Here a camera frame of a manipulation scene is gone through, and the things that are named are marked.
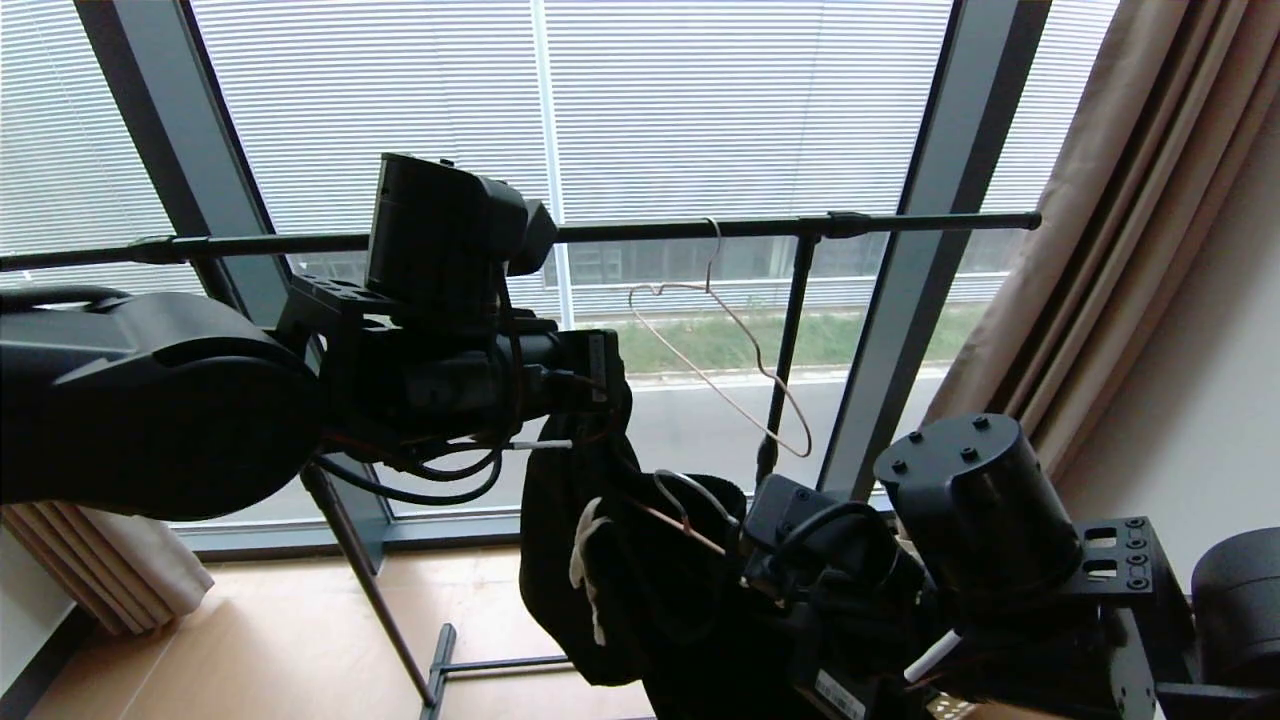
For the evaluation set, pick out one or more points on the black garment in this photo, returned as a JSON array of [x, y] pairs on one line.
[[640, 600]]

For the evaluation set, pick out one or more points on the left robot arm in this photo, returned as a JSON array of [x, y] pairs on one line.
[[150, 400]]

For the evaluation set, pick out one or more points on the brown curtain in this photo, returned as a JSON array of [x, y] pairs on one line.
[[1120, 220], [120, 570]]

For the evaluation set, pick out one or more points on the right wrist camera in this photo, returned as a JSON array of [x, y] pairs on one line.
[[800, 520]]

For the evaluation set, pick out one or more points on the black clothes rack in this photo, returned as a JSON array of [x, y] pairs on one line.
[[700, 230]]

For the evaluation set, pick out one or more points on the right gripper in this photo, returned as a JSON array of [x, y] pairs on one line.
[[860, 640]]

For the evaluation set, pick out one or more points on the pink clothes hanger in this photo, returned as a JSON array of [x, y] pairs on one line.
[[745, 345], [690, 527]]

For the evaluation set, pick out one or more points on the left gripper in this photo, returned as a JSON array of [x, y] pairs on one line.
[[480, 375]]

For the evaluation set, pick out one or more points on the window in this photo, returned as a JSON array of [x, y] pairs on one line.
[[940, 150]]

